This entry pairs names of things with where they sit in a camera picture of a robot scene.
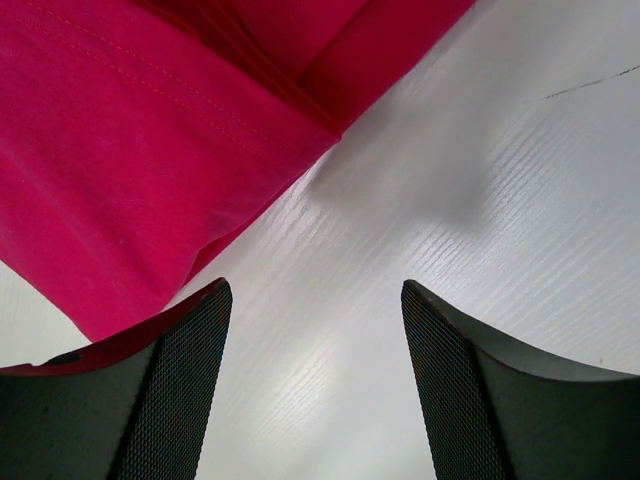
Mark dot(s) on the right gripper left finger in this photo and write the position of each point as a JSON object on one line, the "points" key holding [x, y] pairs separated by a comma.
{"points": [[134, 405]]}

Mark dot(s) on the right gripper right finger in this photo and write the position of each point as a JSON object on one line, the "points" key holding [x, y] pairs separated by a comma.
{"points": [[495, 407]]}

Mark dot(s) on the magenta t shirt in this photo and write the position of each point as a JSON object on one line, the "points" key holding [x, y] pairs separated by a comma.
{"points": [[140, 138]]}

